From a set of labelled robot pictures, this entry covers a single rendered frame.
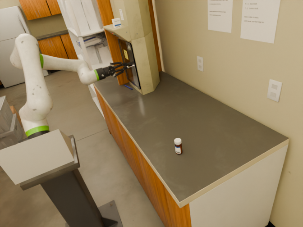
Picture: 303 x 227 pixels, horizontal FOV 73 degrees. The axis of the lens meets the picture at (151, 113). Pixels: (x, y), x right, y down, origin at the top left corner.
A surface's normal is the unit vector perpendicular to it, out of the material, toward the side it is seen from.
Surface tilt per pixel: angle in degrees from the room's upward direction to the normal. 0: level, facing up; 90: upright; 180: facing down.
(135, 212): 0
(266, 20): 90
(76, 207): 90
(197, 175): 0
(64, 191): 90
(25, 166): 90
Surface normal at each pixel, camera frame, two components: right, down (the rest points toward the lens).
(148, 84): 0.44, 0.42
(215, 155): -0.16, -0.83
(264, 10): -0.88, 0.36
